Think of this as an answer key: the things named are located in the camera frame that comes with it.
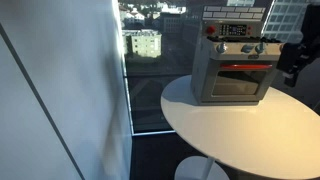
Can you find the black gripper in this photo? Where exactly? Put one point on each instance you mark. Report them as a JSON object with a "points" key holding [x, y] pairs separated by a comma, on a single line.
{"points": [[291, 58]]}

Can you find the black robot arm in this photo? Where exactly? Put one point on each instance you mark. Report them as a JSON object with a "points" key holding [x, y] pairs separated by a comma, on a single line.
{"points": [[313, 26]]}

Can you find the blue oven knob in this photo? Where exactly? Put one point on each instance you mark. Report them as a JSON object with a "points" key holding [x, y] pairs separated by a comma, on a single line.
{"points": [[260, 48], [247, 48], [221, 48]]}

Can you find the black stovetop burner grate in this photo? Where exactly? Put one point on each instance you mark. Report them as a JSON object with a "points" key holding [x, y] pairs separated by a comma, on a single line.
{"points": [[233, 39]]}

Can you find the red round knob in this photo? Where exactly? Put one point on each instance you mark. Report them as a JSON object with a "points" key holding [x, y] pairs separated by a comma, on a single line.
{"points": [[210, 30]]}

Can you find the grey toy oven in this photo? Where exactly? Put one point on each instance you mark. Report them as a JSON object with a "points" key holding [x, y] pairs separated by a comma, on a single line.
{"points": [[196, 83]]}

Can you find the white apartment building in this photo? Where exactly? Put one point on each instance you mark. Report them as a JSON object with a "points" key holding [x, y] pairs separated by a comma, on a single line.
{"points": [[143, 43]]}

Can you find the white table pedestal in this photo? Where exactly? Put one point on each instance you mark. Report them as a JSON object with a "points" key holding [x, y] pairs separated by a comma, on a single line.
{"points": [[190, 170]]}

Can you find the white window frame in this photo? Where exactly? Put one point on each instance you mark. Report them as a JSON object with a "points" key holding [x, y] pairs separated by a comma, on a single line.
{"points": [[128, 96]]}

